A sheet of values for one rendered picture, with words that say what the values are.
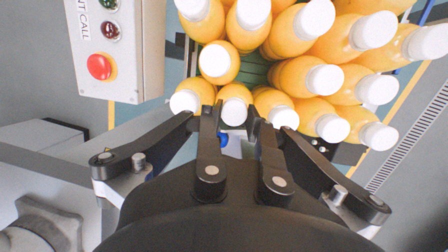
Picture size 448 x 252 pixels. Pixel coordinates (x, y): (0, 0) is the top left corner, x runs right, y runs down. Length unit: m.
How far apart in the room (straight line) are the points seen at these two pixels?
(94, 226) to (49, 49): 1.77
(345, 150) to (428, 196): 2.42
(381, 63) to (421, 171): 2.24
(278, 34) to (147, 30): 0.20
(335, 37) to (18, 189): 0.78
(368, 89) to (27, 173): 0.72
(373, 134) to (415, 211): 2.64
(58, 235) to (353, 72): 0.73
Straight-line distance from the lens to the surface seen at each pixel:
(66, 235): 0.63
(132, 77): 0.27
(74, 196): 0.56
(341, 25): 0.29
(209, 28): 0.26
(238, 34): 0.25
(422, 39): 0.31
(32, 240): 0.61
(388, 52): 0.33
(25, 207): 0.67
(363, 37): 0.26
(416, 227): 3.16
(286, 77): 0.28
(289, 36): 0.26
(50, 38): 2.10
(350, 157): 0.47
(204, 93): 0.25
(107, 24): 0.27
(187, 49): 0.36
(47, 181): 0.59
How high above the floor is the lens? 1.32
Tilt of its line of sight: 69 degrees down
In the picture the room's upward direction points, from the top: 170 degrees counter-clockwise
